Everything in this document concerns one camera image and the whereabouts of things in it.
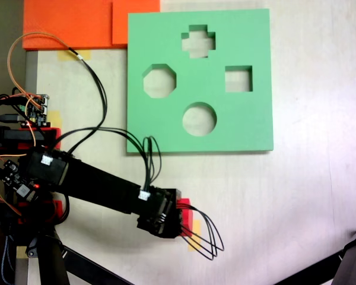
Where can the green shape sorting board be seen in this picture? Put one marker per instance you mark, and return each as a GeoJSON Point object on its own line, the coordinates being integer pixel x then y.
{"type": "Point", "coordinates": [249, 124]}

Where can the large orange foam block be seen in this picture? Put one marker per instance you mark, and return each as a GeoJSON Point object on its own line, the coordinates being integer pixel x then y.
{"type": "Point", "coordinates": [68, 23]}

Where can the red printed base clamp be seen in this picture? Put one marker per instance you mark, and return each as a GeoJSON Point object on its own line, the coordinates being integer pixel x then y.
{"type": "Point", "coordinates": [57, 207]}
{"type": "Point", "coordinates": [55, 135]}

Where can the yellow tape strip with print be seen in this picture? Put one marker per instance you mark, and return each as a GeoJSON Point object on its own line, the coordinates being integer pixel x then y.
{"type": "Point", "coordinates": [197, 227]}

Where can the black USB plug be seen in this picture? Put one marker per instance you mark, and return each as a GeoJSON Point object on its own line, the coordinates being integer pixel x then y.
{"type": "Point", "coordinates": [4, 118]}

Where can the thick black tripod leg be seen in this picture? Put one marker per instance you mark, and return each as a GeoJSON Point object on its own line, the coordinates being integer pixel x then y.
{"type": "Point", "coordinates": [354, 261]}
{"type": "Point", "coordinates": [52, 261]}

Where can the thin black tripod strut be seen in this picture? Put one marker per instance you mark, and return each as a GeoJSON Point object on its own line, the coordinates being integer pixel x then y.
{"type": "Point", "coordinates": [98, 268]}
{"type": "Point", "coordinates": [311, 268]}

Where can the circuit board with green terminal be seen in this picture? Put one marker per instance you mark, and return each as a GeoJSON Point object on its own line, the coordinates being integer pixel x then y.
{"type": "Point", "coordinates": [37, 108]}

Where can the small black converter board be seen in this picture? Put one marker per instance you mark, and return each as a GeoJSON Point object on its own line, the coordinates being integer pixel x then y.
{"type": "Point", "coordinates": [13, 176]}

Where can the red square block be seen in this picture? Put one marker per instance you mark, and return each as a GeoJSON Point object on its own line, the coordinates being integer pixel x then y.
{"type": "Point", "coordinates": [186, 215]}

